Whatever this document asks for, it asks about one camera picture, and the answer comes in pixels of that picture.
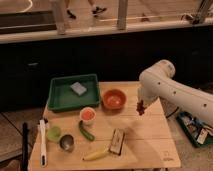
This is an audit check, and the dark purple grape bunch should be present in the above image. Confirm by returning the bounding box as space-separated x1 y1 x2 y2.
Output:
136 101 146 116

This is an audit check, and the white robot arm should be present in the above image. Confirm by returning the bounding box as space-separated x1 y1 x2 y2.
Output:
138 60 213 127

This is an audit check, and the red bowl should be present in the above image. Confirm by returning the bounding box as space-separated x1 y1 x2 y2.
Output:
102 89 126 110

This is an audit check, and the grey blue sponge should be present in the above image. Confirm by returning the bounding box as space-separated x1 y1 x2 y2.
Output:
70 82 87 95

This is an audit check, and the white cup with orange inside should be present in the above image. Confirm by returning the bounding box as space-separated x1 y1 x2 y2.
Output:
80 107 96 126

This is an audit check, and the green plastic tray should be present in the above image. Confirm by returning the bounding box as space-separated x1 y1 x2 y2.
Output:
48 74 100 112

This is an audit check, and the brown chocolate bar box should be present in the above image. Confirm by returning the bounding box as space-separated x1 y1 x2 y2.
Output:
109 129 125 155

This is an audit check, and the green cucumber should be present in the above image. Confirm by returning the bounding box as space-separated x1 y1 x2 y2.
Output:
78 121 95 141

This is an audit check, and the yellow banana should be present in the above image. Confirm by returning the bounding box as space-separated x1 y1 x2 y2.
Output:
83 148 109 161

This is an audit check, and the small steel cup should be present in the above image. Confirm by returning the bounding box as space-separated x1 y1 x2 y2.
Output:
59 134 74 152

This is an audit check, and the light green cup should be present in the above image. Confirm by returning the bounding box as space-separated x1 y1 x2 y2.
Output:
47 126 61 143

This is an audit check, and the green bin with items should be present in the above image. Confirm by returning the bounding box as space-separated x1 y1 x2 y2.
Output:
176 112 213 148

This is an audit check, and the black pole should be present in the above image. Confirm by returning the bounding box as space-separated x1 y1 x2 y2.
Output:
21 122 28 171

